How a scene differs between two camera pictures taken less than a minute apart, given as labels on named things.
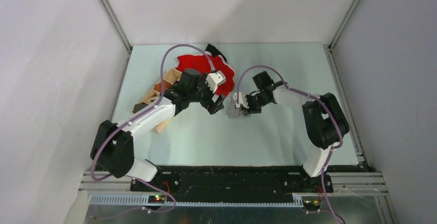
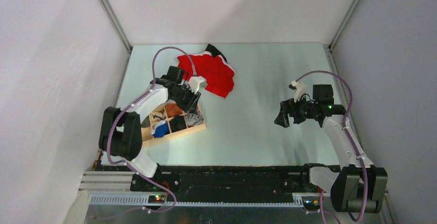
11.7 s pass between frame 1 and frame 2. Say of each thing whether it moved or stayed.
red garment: stayed
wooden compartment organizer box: moved
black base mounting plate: stayed
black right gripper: moved
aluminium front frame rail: stayed
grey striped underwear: moved
